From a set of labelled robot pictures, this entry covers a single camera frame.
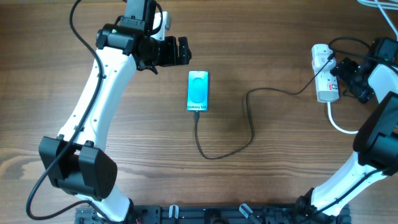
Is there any blue Galaxy smartphone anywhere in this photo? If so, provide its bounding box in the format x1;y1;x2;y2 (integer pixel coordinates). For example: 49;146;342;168
187;70;209;111

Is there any thin black charger cable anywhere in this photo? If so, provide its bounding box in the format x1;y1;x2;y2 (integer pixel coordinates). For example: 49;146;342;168
193;49;336;161

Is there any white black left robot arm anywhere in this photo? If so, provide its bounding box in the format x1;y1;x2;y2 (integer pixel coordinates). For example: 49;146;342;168
39;1;192;223

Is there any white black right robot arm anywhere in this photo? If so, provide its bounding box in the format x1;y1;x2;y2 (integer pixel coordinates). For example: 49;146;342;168
292;37;397;223

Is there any white power strip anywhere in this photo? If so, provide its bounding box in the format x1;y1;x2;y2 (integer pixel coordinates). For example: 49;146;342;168
312;44;339;103

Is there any white power strip cord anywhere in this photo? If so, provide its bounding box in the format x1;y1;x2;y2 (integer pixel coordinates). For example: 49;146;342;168
326;0;398;135

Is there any white cables top right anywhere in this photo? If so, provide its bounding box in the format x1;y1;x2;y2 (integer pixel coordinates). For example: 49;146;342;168
356;0;398;11

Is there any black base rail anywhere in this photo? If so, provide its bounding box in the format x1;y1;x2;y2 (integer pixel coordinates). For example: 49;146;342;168
74;203;352;224

